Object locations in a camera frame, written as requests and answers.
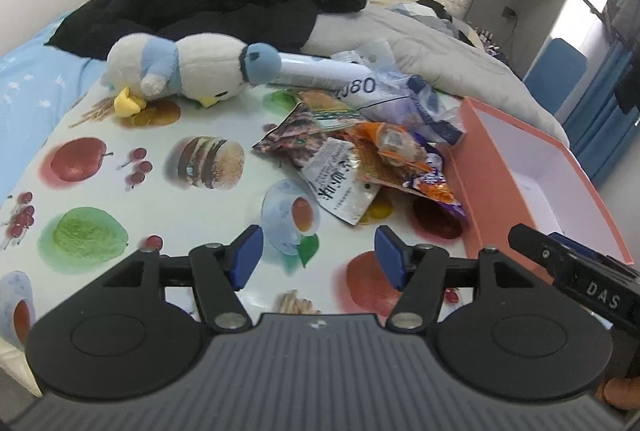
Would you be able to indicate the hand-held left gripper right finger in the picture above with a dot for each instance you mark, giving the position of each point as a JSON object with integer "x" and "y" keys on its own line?
{"x": 390, "y": 256}

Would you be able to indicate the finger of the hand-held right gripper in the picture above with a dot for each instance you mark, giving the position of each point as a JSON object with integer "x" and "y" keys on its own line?
{"x": 575, "y": 247}
{"x": 531, "y": 245}

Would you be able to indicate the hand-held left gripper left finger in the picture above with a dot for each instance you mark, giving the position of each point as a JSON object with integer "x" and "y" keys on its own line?
{"x": 247, "y": 256}

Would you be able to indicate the pink cardboard box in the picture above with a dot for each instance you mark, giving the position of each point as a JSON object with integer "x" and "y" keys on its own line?
{"x": 492, "y": 191}

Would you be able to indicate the orange snack packet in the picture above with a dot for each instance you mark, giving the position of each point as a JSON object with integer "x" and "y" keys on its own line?
{"x": 400, "y": 176}

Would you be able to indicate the white snack packet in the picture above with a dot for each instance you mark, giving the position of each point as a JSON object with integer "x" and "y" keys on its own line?
{"x": 335, "y": 183}

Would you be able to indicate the small clear snack packet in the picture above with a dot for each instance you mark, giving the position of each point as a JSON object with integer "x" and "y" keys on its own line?
{"x": 400, "y": 143}

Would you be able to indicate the dark purple snack packet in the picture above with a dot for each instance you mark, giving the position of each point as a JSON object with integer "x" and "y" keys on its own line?
{"x": 295, "y": 138}

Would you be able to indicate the green snack packet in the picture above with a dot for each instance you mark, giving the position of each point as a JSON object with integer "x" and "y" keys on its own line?
{"x": 332, "y": 111}

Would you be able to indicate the person's right hand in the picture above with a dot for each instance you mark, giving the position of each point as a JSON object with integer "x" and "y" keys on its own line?
{"x": 622, "y": 398}

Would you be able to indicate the food print tablecloth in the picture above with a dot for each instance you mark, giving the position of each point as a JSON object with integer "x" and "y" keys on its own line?
{"x": 210, "y": 211}

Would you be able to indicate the blue curtain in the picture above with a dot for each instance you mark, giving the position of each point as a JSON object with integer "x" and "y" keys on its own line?
{"x": 600, "y": 121}

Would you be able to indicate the purple plastic bag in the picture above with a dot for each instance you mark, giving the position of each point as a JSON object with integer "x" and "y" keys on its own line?
{"x": 425, "y": 106}

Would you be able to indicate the blue chair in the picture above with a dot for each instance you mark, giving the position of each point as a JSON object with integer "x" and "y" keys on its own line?
{"x": 552, "y": 71}

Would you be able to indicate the white and blue penguin plush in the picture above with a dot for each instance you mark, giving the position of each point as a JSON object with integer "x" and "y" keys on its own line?
{"x": 200, "y": 61}

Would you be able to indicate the clear plastic wrapper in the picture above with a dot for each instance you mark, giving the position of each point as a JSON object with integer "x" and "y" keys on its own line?
{"x": 367, "y": 56}

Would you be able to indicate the grey quilt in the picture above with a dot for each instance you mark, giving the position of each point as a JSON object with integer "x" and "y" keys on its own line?
{"x": 450, "y": 51}

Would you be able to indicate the dark hanging object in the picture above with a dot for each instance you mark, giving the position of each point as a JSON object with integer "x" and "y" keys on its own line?
{"x": 627, "y": 41}

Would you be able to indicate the pile of patterned clothes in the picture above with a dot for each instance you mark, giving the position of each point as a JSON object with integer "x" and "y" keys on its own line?
{"x": 465, "y": 28}

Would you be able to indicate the white quilted mattress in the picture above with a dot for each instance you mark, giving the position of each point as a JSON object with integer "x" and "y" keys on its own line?
{"x": 12, "y": 363}

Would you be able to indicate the blue bed sheet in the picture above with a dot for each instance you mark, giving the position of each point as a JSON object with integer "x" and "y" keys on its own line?
{"x": 40, "y": 76}

